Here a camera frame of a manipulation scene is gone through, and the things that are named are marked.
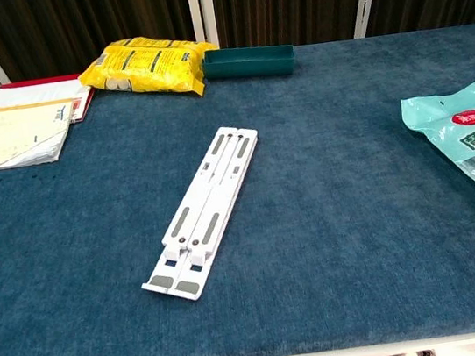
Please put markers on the blue table mat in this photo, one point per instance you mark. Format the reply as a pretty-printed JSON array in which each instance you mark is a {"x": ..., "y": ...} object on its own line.
[{"x": 320, "y": 263}]

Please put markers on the cream paper booklet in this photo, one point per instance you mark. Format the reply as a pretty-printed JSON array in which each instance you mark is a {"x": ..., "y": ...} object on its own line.
[{"x": 6, "y": 135}]

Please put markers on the white paper document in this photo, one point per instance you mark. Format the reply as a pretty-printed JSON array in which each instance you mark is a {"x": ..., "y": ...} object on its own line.
[{"x": 31, "y": 93}]

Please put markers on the red folder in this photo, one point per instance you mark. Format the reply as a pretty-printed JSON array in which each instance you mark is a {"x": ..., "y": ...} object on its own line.
[{"x": 87, "y": 102}]

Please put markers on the dark pleated curtain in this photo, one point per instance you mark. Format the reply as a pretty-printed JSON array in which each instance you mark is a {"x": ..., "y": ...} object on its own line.
[{"x": 65, "y": 25}]

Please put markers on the yellow snack bag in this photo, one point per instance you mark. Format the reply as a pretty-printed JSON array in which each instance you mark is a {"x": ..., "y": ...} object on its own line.
[{"x": 151, "y": 66}]

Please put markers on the white folding laptop stand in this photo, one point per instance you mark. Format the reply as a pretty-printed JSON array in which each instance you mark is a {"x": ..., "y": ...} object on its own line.
[{"x": 205, "y": 200}]

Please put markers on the dark green plastic tray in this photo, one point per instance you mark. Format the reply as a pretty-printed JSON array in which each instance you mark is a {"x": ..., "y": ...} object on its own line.
[{"x": 248, "y": 68}]

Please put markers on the light teal scrubber package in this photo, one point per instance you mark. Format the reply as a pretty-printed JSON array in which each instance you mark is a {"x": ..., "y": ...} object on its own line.
[{"x": 445, "y": 113}]

